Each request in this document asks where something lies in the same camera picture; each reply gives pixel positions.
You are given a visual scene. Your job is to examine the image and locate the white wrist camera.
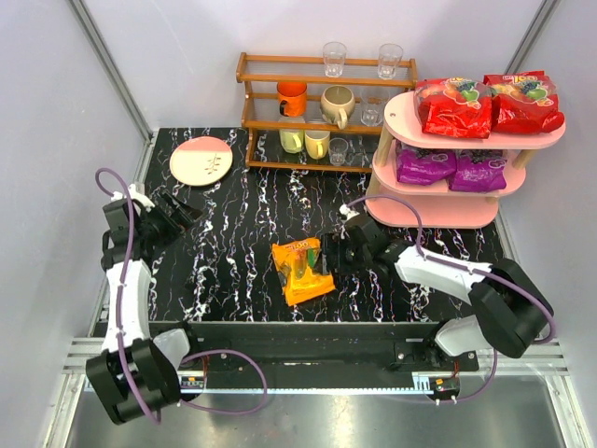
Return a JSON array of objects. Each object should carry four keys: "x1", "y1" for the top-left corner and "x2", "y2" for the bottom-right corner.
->
[
  {"x1": 128, "y1": 182, "x2": 155, "y2": 212},
  {"x1": 340, "y1": 204, "x2": 362, "y2": 238}
]

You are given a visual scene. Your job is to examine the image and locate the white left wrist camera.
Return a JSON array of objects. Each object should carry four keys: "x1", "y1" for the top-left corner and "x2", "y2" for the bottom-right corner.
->
[{"x1": 128, "y1": 182, "x2": 155, "y2": 212}]

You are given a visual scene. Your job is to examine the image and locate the pink three-tier shelf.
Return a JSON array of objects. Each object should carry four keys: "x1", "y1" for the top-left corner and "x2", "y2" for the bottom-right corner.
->
[{"x1": 367, "y1": 91, "x2": 566, "y2": 229}]

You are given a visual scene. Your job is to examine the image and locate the purple candy bag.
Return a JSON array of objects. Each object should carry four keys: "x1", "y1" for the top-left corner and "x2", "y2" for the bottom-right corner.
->
[
  {"x1": 396, "y1": 143, "x2": 457, "y2": 186},
  {"x1": 448, "y1": 149, "x2": 507, "y2": 193}
]

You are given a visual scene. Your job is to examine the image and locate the beige round mug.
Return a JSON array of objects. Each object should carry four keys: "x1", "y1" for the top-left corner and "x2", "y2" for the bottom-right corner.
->
[{"x1": 320, "y1": 85, "x2": 355, "y2": 130}]

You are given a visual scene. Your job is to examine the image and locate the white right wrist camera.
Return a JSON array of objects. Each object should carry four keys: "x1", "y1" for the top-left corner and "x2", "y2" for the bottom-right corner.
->
[{"x1": 340, "y1": 204, "x2": 362, "y2": 238}]

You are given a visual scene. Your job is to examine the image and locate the pink and cream plate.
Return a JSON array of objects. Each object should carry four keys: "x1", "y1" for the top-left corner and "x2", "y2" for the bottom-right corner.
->
[{"x1": 169, "y1": 136, "x2": 233, "y2": 187}]

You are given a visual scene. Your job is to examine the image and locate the cream yellow mug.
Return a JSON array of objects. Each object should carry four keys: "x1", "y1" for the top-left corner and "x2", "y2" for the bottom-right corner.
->
[{"x1": 304, "y1": 130, "x2": 330, "y2": 160}]

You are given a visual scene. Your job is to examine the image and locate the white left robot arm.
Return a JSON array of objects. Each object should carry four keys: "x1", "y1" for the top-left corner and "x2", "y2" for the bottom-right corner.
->
[{"x1": 86, "y1": 183, "x2": 201, "y2": 425}]

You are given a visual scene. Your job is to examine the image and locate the pale green mug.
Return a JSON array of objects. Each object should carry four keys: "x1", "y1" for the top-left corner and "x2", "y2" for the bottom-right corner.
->
[{"x1": 279, "y1": 129, "x2": 304, "y2": 154}]

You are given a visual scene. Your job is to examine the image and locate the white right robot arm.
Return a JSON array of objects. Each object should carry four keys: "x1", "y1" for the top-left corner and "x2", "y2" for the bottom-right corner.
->
[{"x1": 315, "y1": 215, "x2": 554, "y2": 358}]

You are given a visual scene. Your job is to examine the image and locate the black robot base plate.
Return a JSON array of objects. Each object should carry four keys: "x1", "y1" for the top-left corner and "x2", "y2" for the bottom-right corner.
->
[{"x1": 149, "y1": 321, "x2": 479, "y2": 372}]

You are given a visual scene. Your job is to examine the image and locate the clear glass middle shelf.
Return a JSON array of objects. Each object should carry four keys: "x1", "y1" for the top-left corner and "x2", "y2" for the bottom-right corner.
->
[{"x1": 360, "y1": 86, "x2": 389, "y2": 127}]

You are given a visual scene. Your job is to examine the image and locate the clear glass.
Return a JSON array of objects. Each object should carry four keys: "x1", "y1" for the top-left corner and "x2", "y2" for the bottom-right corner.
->
[
  {"x1": 322, "y1": 41, "x2": 347, "y2": 78},
  {"x1": 377, "y1": 43, "x2": 404, "y2": 80}
]

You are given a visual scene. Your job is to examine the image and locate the brown wooden cup rack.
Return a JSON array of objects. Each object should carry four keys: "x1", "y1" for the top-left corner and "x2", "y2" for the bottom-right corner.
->
[{"x1": 235, "y1": 52, "x2": 419, "y2": 171}]

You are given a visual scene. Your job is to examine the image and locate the clear glass top right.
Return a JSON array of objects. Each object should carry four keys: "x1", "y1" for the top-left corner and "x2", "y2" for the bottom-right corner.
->
[{"x1": 377, "y1": 43, "x2": 404, "y2": 80}]

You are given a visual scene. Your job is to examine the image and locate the clear glass bottom shelf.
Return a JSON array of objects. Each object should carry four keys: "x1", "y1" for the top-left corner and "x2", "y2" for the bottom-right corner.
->
[{"x1": 328, "y1": 137, "x2": 349, "y2": 166}]

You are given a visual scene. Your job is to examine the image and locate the clear glass shelf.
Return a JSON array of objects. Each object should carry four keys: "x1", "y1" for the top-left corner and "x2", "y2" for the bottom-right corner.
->
[
  {"x1": 360, "y1": 86, "x2": 389, "y2": 127},
  {"x1": 328, "y1": 137, "x2": 349, "y2": 166}
]

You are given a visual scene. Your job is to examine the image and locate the orange mug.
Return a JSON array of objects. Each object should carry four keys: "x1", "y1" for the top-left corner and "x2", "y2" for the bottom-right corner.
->
[{"x1": 277, "y1": 81, "x2": 307, "y2": 117}]

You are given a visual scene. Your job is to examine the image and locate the clear glass top left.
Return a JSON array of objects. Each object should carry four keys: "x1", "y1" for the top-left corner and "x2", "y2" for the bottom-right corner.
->
[{"x1": 322, "y1": 41, "x2": 347, "y2": 78}]

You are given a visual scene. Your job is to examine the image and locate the red candy bag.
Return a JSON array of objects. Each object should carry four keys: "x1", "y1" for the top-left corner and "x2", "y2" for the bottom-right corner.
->
[
  {"x1": 483, "y1": 70, "x2": 565, "y2": 135},
  {"x1": 414, "y1": 77, "x2": 493, "y2": 139}
]

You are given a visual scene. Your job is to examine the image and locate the orange candy bag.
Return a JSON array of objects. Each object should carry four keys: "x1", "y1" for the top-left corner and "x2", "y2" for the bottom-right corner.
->
[{"x1": 271, "y1": 237, "x2": 335, "y2": 306}]

